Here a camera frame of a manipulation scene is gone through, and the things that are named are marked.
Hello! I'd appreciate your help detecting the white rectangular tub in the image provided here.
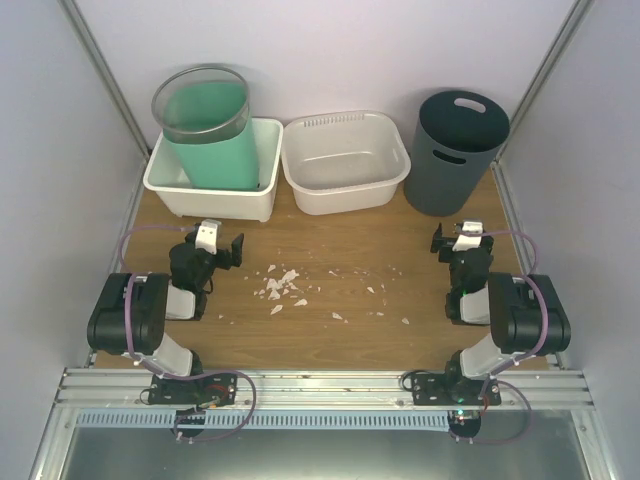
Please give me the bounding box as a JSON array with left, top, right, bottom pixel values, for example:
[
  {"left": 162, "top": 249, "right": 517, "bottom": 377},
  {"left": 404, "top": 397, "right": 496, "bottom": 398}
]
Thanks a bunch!
[{"left": 143, "top": 118, "right": 284, "bottom": 222}]

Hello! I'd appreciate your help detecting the dark grey round bin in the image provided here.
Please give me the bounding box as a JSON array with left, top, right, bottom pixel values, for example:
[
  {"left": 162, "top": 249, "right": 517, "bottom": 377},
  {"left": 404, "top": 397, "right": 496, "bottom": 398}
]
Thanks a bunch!
[{"left": 404, "top": 90, "right": 510, "bottom": 217}]

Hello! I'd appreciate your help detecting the green plastic bin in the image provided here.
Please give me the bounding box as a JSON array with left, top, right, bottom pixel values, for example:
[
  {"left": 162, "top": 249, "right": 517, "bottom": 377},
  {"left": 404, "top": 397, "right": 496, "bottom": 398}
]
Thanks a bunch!
[{"left": 162, "top": 81, "right": 261, "bottom": 191}]

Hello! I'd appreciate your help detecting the translucent white wash basin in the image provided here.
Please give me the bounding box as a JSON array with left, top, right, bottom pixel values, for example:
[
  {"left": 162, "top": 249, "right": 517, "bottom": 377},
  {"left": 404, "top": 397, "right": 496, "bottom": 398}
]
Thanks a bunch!
[{"left": 281, "top": 110, "right": 411, "bottom": 216}]

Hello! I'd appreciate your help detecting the silver wire mesh bin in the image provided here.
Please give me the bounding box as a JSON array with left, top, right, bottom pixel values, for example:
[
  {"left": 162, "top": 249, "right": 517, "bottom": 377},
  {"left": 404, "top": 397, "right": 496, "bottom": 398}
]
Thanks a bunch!
[{"left": 151, "top": 64, "right": 250, "bottom": 145}]

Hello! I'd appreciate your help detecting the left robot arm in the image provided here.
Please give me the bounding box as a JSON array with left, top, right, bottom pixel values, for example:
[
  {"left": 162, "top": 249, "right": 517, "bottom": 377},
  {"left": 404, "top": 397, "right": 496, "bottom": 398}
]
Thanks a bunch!
[{"left": 87, "top": 220, "right": 245, "bottom": 404}]

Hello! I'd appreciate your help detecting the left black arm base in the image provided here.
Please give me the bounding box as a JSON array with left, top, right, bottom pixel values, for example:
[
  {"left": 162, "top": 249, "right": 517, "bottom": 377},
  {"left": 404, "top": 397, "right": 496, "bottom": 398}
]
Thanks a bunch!
[{"left": 139, "top": 373, "right": 238, "bottom": 408}]

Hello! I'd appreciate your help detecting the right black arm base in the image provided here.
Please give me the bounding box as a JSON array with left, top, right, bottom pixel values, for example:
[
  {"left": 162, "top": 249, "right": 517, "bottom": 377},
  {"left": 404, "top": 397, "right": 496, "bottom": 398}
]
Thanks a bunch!
[{"left": 399, "top": 370, "right": 502, "bottom": 407}]

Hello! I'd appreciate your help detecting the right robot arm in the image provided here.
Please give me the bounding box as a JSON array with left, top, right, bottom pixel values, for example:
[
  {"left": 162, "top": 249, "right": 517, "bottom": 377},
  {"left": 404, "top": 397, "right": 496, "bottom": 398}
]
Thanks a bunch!
[{"left": 430, "top": 221, "right": 571, "bottom": 405}]

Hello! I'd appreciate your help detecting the white debris pile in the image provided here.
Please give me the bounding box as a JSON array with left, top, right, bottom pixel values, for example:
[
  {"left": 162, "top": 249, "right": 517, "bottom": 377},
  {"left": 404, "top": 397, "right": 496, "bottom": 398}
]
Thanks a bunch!
[{"left": 252, "top": 264, "right": 309, "bottom": 316}]

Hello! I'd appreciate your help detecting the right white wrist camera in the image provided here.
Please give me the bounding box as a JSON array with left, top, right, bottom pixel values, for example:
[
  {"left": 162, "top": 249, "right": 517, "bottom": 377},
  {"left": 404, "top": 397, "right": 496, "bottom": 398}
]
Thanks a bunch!
[{"left": 452, "top": 220, "right": 484, "bottom": 252}]

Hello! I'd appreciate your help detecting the aluminium front rail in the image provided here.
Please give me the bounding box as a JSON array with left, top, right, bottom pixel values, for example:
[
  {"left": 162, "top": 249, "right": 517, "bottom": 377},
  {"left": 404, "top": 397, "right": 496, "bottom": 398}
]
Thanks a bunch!
[{"left": 55, "top": 368, "right": 595, "bottom": 410}]

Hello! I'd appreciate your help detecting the grey slotted cable duct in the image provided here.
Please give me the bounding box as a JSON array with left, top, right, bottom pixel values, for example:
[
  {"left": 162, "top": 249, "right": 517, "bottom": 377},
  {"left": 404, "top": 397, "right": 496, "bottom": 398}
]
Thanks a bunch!
[{"left": 76, "top": 408, "right": 449, "bottom": 432}]

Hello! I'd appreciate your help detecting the right aluminium frame post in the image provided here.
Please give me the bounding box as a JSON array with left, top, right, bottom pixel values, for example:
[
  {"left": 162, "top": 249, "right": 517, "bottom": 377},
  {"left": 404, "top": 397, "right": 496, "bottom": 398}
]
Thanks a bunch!
[{"left": 494, "top": 0, "right": 599, "bottom": 164}]

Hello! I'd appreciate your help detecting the aluminium frame post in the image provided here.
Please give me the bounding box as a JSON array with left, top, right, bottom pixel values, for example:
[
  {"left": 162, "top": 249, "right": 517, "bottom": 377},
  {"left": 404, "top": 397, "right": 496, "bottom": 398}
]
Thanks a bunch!
[
  {"left": 494, "top": 0, "right": 599, "bottom": 164},
  {"left": 57, "top": 0, "right": 154, "bottom": 159}
]

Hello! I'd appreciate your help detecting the left aluminium frame post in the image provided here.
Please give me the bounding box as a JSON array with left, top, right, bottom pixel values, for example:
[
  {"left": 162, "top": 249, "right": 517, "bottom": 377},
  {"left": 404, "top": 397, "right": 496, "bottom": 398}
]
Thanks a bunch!
[{"left": 57, "top": 0, "right": 154, "bottom": 159}]

